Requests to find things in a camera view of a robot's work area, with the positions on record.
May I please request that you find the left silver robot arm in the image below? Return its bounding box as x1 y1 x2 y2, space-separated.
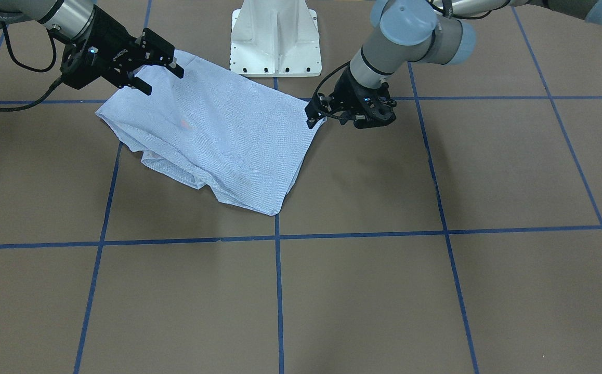
305 1 602 129

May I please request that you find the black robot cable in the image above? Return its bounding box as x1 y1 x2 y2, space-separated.
0 21 65 112

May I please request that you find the light blue striped shirt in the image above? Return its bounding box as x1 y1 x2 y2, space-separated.
96 50 319 216

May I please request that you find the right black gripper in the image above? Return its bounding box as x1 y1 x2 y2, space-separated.
61 5 185 96

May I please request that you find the white camera stand pillar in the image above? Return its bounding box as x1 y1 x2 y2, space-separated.
228 1 322 78

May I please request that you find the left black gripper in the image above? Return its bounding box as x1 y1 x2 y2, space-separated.
305 67 398 129

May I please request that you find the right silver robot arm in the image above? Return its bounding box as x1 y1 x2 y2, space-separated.
0 1 184 95

